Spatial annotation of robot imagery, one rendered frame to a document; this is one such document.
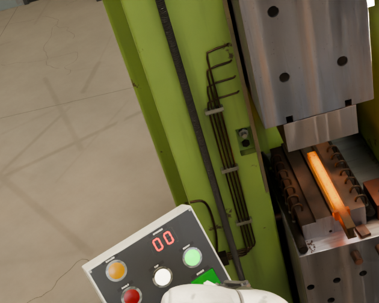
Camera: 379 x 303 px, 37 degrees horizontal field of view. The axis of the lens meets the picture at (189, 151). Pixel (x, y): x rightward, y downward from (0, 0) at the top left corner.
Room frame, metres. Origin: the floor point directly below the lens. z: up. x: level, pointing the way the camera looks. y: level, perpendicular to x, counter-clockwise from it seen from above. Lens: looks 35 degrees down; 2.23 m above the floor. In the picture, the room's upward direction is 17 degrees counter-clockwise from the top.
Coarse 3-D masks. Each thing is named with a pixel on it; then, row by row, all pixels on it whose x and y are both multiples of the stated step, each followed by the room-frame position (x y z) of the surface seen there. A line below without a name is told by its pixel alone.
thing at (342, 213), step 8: (312, 152) 1.51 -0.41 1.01; (312, 160) 1.47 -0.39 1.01; (320, 168) 1.42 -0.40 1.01; (320, 176) 1.38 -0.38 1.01; (328, 184) 1.33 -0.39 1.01; (328, 192) 1.29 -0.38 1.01; (336, 192) 1.28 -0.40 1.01; (336, 200) 1.25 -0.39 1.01; (336, 208) 1.22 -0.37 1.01; (344, 208) 1.20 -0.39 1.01; (336, 216) 1.20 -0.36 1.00; (344, 216) 1.17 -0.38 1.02; (344, 224) 1.14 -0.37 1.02; (352, 224) 1.13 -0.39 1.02; (352, 232) 1.12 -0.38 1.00
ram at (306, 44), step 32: (256, 0) 1.22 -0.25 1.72; (288, 0) 1.22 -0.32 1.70; (320, 0) 1.21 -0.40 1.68; (352, 0) 1.21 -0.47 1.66; (256, 32) 1.22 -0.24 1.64; (288, 32) 1.22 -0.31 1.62; (320, 32) 1.21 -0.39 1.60; (352, 32) 1.21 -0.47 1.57; (256, 64) 1.22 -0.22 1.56; (288, 64) 1.22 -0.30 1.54; (320, 64) 1.21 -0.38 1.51; (352, 64) 1.21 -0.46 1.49; (256, 96) 1.25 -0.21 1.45; (288, 96) 1.22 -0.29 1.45; (320, 96) 1.21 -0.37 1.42; (352, 96) 1.21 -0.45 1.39
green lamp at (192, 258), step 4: (188, 252) 1.13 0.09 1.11; (192, 252) 1.13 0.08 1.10; (196, 252) 1.13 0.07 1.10; (188, 256) 1.12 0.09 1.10; (192, 256) 1.12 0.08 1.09; (196, 256) 1.12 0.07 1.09; (188, 260) 1.12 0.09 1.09; (192, 260) 1.12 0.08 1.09; (196, 260) 1.12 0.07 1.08; (188, 264) 1.11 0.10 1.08; (192, 264) 1.11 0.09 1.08
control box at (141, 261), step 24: (168, 216) 1.20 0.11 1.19; (192, 216) 1.19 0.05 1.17; (144, 240) 1.14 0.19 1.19; (168, 240) 1.15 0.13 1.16; (192, 240) 1.15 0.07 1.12; (96, 264) 1.10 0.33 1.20; (144, 264) 1.10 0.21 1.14; (168, 264) 1.11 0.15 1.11; (216, 264) 1.12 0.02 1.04; (96, 288) 1.06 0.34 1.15; (120, 288) 1.06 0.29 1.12; (144, 288) 1.07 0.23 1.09; (168, 288) 1.07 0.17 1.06
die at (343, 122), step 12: (348, 108) 1.21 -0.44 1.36; (288, 120) 1.23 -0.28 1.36; (300, 120) 1.22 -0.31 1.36; (312, 120) 1.21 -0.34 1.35; (324, 120) 1.21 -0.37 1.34; (336, 120) 1.21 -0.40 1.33; (348, 120) 1.21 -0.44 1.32; (288, 132) 1.22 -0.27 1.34; (300, 132) 1.22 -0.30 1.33; (312, 132) 1.21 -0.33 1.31; (324, 132) 1.21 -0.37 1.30; (336, 132) 1.21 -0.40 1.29; (348, 132) 1.21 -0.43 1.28; (288, 144) 1.22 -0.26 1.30; (300, 144) 1.22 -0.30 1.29; (312, 144) 1.21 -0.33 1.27
